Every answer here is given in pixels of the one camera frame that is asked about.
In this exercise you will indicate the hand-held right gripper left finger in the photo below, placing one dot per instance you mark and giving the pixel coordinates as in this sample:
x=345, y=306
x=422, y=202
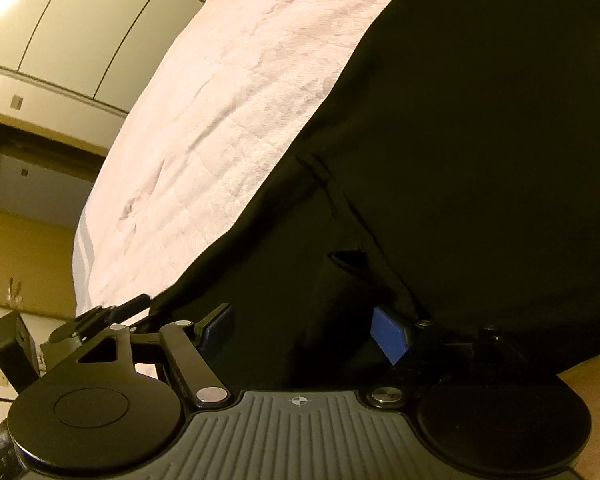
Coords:
x=217, y=329

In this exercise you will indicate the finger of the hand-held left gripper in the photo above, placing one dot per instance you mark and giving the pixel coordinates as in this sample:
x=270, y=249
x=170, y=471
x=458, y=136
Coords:
x=122, y=310

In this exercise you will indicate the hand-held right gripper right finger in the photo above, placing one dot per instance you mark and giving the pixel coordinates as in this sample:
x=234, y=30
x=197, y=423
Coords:
x=390, y=336

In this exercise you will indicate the black garment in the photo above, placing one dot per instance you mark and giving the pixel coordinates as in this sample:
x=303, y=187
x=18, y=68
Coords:
x=480, y=160

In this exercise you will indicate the pink and grey blanket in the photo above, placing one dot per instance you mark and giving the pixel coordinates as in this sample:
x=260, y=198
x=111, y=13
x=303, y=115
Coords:
x=230, y=110

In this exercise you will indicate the wall hook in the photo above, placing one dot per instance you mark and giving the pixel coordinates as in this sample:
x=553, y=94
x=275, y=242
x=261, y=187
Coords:
x=15, y=292

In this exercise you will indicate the wall switch plate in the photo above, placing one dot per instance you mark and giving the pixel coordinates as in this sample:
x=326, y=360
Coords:
x=16, y=102

